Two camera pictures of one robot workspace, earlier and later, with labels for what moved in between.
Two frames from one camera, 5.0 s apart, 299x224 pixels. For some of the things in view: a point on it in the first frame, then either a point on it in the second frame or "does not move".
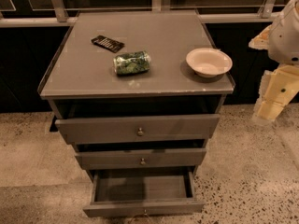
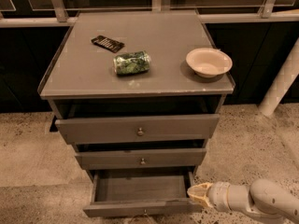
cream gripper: (285, 37) to (219, 192)
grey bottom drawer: (144, 192) does not move
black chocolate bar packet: (112, 46) does not move
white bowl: (208, 62) does not move
